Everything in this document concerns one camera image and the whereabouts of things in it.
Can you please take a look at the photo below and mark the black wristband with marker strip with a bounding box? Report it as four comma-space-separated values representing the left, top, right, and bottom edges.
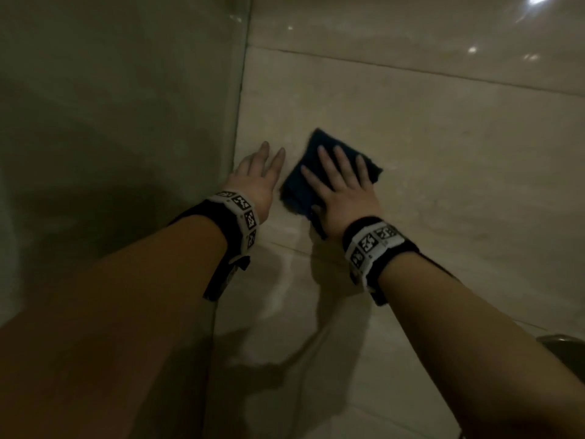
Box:
170, 191, 261, 302
342, 216, 459, 307

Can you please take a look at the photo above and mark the person's right forearm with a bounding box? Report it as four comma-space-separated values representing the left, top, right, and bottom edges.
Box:
377, 251, 585, 439

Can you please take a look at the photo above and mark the person's left forearm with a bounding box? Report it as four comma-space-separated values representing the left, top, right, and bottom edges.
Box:
0, 215, 229, 439

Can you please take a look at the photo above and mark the dark blue cleaning cloth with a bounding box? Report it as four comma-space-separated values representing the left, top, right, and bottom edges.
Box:
279, 128, 385, 241

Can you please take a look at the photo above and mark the person's left hand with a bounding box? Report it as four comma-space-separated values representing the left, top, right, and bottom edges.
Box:
222, 141, 287, 223

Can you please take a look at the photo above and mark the person's right hand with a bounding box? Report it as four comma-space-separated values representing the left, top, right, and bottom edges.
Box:
300, 145, 383, 239

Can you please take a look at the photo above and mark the dark round object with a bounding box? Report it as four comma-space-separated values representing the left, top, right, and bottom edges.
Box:
536, 334, 585, 385

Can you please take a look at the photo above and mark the clear glass panel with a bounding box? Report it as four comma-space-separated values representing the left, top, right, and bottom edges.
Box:
0, 0, 253, 439

